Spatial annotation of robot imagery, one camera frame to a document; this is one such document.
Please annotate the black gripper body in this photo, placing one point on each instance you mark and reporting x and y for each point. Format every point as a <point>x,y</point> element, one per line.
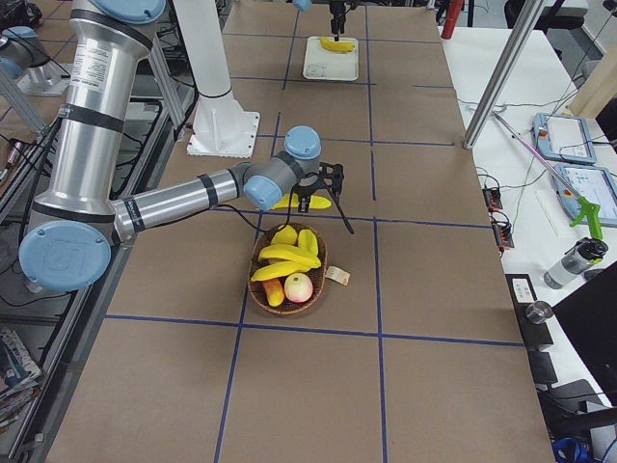
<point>305,192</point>
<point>336,21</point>

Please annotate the yellow banana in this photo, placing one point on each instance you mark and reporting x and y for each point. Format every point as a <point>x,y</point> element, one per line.
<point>317,202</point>
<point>337,46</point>
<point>277,270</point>
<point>289,257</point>

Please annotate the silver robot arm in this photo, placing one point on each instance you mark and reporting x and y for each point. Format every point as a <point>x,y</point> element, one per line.
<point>74,224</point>
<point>303,6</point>

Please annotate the basket paper tag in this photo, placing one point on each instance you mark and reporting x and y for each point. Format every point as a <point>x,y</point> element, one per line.
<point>338,275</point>

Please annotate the brown wicker basket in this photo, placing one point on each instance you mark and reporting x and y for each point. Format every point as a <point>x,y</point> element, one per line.
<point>317,275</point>

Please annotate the white bear tray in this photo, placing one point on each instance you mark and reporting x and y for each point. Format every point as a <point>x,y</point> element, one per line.
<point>320,64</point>

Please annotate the yellow lemon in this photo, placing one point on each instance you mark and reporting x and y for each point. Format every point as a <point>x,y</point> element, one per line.
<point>287,236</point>

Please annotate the red yellow apple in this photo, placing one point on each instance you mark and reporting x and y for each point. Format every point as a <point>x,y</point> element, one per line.
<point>298,288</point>

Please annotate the orange yellow mango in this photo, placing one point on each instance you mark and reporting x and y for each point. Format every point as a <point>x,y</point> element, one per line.
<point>274,292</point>

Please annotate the red cylinder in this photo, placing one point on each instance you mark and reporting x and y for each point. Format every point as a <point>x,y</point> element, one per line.
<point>453,10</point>

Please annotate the far teach pendant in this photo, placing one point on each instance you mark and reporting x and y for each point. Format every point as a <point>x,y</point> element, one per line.
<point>563,138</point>

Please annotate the teach pendant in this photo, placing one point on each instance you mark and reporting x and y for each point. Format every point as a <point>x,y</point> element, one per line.
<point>563,138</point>
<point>594,183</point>

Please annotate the small metal cup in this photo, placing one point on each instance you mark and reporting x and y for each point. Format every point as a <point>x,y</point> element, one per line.
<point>538,312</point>

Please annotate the grey water bottle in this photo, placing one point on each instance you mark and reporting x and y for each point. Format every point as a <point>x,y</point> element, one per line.
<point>582,256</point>

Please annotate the near teach pendant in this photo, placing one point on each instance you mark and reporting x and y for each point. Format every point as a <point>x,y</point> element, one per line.
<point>594,183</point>

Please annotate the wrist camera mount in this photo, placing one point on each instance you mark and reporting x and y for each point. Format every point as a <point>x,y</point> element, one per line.
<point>331,177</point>

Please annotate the white camera stand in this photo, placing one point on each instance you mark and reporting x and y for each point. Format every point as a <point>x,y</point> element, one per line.
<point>221,127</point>

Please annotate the aluminium frame post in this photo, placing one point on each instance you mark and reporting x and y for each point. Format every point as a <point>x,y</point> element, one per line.
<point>509,56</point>

